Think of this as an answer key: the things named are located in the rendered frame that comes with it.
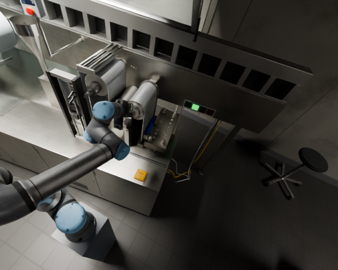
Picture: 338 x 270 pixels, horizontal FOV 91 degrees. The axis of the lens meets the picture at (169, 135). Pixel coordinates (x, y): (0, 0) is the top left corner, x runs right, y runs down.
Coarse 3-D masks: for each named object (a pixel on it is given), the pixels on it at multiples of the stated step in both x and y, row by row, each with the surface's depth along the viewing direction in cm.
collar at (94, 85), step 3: (93, 81) 96; (96, 81) 96; (90, 84) 94; (93, 84) 94; (96, 84) 95; (99, 84) 97; (87, 87) 94; (90, 87) 93; (93, 87) 93; (96, 87) 95; (99, 87) 97; (93, 90) 94; (96, 90) 94; (99, 90) 97; (93, 93) 96; (96, 93) 95
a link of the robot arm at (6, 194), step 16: (112, 144) 65; (80, 160) 55; (96, 160) 59; (48, 176) 48; (64, 176) 51; (80, 176) 55; (0, 192) 40; (16, 192) 42; (32, 192) 44; (48, 192) 47; (0, 208) 39; (16, 208) 41; (32, 208) 44; (0, 224) 40
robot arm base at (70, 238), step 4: (88, 212) 91; (92, 216) 91; (92, 220) 91; (92, 224) 88; (88, 228) 84; (92, 228) 88; (84, 232) 83; (88, 232) 85; (92, 232) 89; (68, 236) 82; (72, 236) 80; (76, 236) 81; (80, 236) 82; (84, 236) 84; (88, 236) 86; (72, 240) 83; (76, 240) 83; (80, 240) 85; (84, 240) 86
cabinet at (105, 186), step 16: (0, 144) 145; (16, 144) 133; (16, 160) 167; (32, 160) 151; (48, 160) 138; (64, 160) 127; (96, 176) 132; (112, 176) 122; (96, 192) 166; (112, 192) 150; (128, 192) 137; (144, 192) 126; (144, 208) 157
